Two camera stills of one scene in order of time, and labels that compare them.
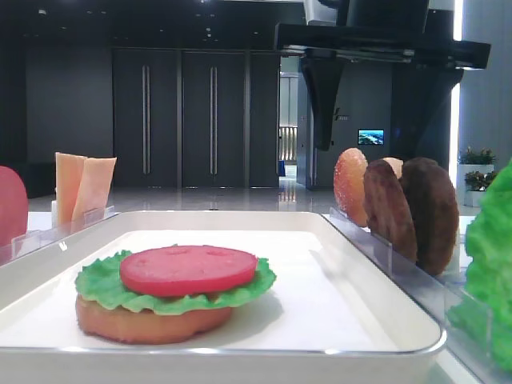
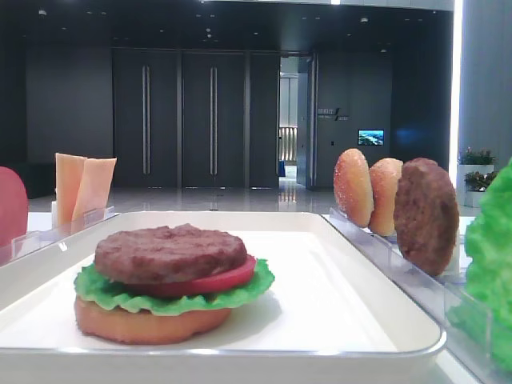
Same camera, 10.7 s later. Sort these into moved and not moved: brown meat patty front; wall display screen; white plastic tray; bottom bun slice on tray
Moved: brown meat patty front
Not moved: white plastic tray; wall display screen; bottom bun slice on tray
